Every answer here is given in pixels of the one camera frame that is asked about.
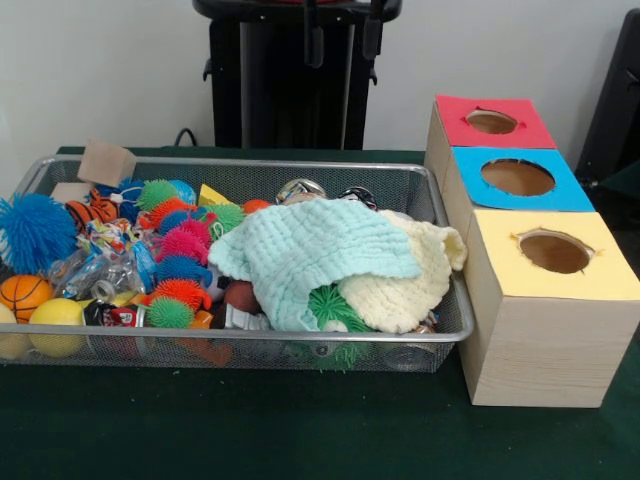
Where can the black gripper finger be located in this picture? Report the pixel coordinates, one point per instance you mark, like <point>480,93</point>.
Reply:
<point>314,40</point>
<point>372,30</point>

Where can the mint green waffle cloth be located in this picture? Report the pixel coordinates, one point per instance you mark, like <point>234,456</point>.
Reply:
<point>310,245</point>

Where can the multicolour spiky caterpillar toy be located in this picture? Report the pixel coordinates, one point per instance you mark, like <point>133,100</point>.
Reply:
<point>182,242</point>

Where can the cream yellow waffle cloth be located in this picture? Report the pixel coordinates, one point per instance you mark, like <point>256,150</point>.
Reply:
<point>400,300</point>

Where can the wooden box with three holes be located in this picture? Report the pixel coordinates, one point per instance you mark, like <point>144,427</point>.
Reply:
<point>550,350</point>

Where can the plain wooden cube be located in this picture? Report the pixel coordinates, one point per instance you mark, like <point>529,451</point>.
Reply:
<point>107,162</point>

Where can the black upright panel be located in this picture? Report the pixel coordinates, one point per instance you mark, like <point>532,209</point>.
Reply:
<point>615,100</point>

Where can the green spiky ball with eyes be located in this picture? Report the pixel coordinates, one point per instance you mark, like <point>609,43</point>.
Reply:
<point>330,305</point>

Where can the orange black striped tiger toy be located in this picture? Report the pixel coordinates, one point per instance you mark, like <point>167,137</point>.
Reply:
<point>92,210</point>

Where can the dark green side table cloth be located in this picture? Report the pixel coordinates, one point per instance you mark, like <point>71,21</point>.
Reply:
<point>625,182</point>

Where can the blue fuzzy monster toy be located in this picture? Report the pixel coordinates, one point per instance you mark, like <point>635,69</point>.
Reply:
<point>35,232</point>

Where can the yellow smooth ball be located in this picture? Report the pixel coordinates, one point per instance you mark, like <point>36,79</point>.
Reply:
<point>55,320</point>

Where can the dark green tablecloth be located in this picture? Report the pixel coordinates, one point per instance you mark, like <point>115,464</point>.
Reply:
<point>300,425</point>

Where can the orange toy basketball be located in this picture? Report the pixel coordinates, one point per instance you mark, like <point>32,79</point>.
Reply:
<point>25,295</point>

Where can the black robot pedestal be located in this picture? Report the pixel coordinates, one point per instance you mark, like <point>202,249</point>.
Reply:
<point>280,90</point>

